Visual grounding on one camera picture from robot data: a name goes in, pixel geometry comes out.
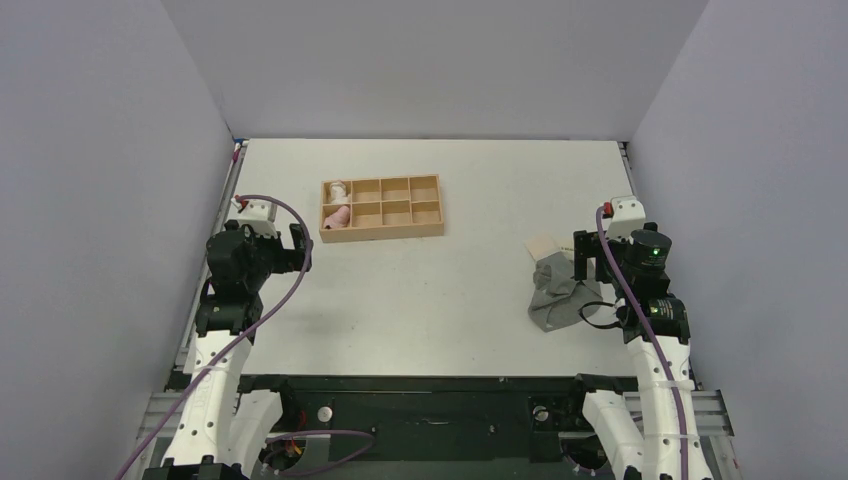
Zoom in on pink rolled underwear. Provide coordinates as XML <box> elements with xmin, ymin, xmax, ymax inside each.
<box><xmin>323</xmin><ymin>205</ymin><xmax>351</xmax><ymax>230</ymax></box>

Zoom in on grey beige underwear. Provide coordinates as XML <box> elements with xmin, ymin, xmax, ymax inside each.
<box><xmin>524</xmin><ymin>234</ymin><xmax>602</xmax><ymax>333</ymax></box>

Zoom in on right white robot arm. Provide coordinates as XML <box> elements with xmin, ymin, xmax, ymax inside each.
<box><xmin>563</xmin><ymin>229</ymin><xmax>713</xmax><ymax>479</ymax></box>

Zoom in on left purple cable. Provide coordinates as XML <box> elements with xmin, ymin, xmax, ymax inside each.
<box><xmin>113</xmin><ymin>193</ymin><xmax>379</xmax><ymax>480</ymax></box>

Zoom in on wooden compartment tray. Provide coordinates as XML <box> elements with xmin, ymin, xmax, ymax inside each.
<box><xmin>319</xmin><ymin>175</ymin><xmax>445</xmax><ymax>243</ymax></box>

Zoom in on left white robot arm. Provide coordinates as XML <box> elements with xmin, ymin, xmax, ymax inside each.
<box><xmin>142</xmin><ymin>220</ymin><xmax>313</xmax><ymax>479</ymax></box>

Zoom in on white rolled underwear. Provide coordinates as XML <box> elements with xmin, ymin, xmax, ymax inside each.
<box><xmin>327</xmin><ymin>180</ymin><xmax>350</xmax><ymax>205</ymax></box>

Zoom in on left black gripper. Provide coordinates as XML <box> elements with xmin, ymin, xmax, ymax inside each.
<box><xmin>228</xmin><ymin>220</ymin><xmax>311</xmax><ymax>292</ymax></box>

